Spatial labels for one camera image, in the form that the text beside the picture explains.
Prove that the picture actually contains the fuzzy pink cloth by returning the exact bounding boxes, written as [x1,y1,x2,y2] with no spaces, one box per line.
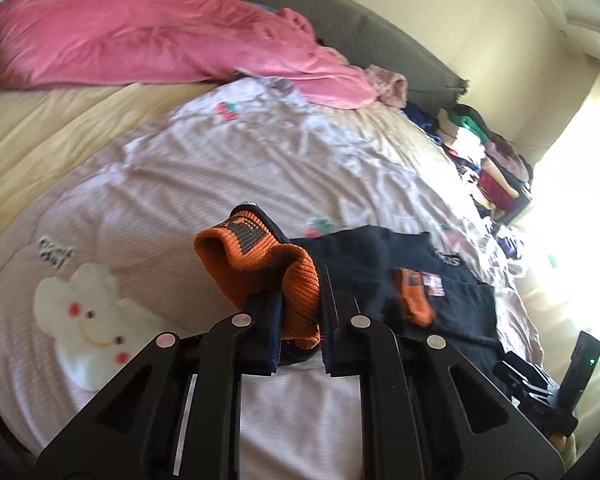
[365,64,410,109]

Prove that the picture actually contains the pink quilt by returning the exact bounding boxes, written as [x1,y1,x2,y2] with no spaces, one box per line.
[0,0,381,111]

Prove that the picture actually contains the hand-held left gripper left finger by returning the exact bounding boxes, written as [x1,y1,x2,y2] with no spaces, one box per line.
[35,292,286,480]

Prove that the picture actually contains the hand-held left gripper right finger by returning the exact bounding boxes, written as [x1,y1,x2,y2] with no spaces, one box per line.
[324,280,566,480]

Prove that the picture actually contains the pale printed blanket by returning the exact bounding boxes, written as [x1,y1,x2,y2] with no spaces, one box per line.
[0,77,531,480]

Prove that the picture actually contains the navy sweater with orange cuffs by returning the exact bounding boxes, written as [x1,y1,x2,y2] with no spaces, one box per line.
[194,202,501,367]

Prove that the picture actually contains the beige bed sheet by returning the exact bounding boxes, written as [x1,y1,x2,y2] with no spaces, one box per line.
[0,79,481,253]

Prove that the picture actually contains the purple cloth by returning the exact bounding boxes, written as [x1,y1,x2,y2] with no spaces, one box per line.
[495,227,527,262]

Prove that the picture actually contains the pile of folded clothes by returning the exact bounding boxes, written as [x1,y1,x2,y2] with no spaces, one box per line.
[405,102,536,226]

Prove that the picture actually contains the grey headboard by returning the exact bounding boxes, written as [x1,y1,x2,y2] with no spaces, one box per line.
[225,0,469,111]

